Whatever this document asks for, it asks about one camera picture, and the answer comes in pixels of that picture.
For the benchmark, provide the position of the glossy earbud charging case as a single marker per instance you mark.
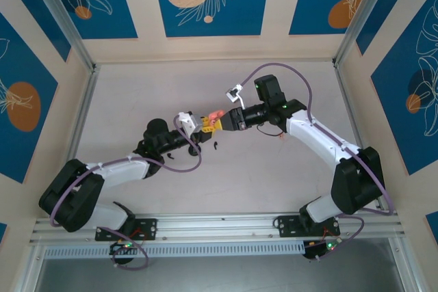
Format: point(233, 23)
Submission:
point(215, 116)

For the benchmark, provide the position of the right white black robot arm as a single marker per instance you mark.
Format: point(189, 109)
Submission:
point(318, 134)

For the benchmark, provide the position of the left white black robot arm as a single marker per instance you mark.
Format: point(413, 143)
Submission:
point(119, 172)

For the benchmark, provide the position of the blue panel with peach circle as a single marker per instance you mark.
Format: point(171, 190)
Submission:
point(239, 15)

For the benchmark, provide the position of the blue panel with lily drawing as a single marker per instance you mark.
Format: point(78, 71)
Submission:
point(102, 15)

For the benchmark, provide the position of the blue panel with dark circle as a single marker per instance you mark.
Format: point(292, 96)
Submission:
point(393, 117)

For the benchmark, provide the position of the blue panel with orange oval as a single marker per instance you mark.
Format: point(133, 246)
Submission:
point(34, 66)

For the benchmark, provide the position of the grey metal sheet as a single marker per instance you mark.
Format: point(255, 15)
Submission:
point(222, 275)

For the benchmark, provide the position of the aluminium table side rail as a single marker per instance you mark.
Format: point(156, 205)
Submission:
point(347, 100)
point(75, 141)

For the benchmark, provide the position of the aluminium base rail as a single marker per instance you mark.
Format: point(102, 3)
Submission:
point(222, 227)

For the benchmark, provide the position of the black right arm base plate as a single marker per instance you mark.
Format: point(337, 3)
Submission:
point(287, 227)

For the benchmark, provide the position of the aluminium frame post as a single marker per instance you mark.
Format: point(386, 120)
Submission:
point(61, 15)
point(364, 15)

